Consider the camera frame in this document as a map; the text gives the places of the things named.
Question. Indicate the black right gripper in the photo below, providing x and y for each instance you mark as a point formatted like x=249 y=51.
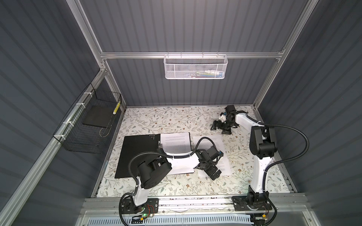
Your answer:
x=219 y=123

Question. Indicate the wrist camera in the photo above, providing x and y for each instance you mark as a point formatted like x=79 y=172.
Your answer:
x=213 y=155
x=229 y=110

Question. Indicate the printed paper sheet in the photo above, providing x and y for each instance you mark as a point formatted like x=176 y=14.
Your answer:
x=178 y=145

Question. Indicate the yellow marker pen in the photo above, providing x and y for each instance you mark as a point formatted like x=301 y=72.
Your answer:
x=116 y=108

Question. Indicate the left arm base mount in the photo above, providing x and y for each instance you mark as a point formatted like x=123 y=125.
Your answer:
x=128 y=207

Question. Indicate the pens in white basket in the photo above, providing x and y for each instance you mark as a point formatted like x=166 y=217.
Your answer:
x=206 y=74

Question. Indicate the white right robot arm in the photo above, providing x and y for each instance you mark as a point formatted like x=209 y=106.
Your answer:
x=262 y=144

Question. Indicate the black wire mesh basket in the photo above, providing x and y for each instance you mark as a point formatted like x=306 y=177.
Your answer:
x=90 y=126

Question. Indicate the white slotted cable duct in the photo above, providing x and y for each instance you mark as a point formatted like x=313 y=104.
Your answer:
x=188 y=220

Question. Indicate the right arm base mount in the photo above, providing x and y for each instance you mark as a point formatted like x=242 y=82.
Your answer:
x=256 y=202

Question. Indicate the white wire mesh basket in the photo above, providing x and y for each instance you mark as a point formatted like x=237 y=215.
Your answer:
x=176 y=66

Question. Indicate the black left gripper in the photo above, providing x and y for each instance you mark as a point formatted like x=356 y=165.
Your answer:
x=210 y=172

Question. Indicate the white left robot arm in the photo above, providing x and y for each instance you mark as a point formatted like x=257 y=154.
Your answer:
x=156 y=166

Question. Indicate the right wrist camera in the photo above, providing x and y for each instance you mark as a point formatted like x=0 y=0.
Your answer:
x=229 y=110

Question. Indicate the aluminium front rail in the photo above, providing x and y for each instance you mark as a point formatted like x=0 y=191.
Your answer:
x=168 y=205

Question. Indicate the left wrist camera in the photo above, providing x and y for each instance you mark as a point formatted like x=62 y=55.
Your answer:
x=213 y=155

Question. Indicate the black pad in basket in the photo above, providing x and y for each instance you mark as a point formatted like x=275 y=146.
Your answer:
x=99 y=116

